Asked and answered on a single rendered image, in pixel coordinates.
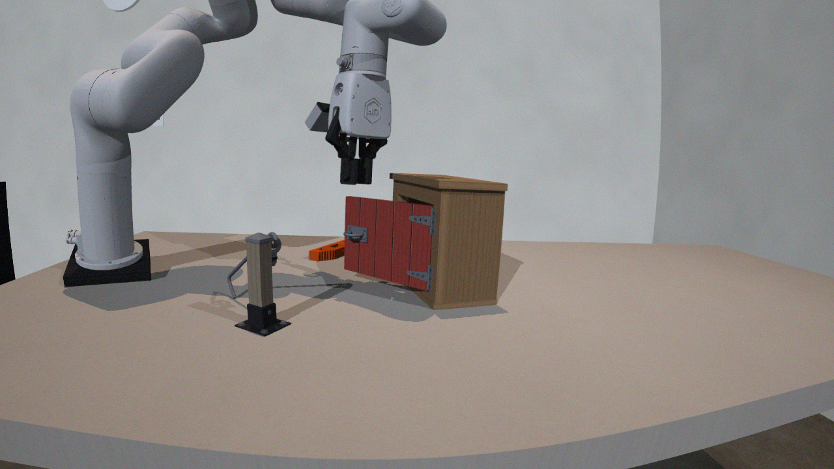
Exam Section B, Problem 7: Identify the brown wooden cabinet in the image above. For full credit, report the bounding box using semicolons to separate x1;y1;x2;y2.
343;173;508;310

